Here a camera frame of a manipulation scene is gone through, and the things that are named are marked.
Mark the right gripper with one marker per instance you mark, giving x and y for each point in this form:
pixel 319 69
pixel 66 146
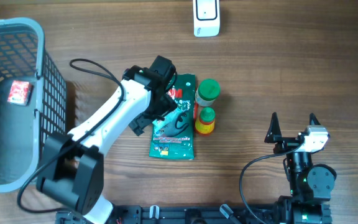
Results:
pixel 274 135

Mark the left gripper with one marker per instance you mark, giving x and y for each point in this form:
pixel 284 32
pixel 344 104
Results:
pixel 169 104

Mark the red stick sachet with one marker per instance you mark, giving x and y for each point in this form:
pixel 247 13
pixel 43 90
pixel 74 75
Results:
pixel 195 111

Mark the green 3M gloves package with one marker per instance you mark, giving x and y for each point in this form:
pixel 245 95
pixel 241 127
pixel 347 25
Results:
pixel 172 138

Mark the green lid white jar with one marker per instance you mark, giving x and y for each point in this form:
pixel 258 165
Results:
pixel 207 91

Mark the green cap sauce bottle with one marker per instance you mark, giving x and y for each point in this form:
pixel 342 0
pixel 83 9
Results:
pixel 205 121

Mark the red square snack packet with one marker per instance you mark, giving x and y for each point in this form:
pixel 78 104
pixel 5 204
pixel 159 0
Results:
pixel 19 93

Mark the light green tissue packet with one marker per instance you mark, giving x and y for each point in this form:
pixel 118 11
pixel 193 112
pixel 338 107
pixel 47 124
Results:
pixel 159 124

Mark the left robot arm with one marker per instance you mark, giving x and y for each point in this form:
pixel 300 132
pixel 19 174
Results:
pixel 72 166

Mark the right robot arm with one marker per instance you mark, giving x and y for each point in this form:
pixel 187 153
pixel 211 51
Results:
pixel 310 184

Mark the white barcode scanner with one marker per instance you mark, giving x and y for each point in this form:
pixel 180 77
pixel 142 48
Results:
pixel 206 18

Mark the grey plastic mesh basket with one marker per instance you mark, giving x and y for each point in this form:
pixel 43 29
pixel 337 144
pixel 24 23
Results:
pixel 24 129

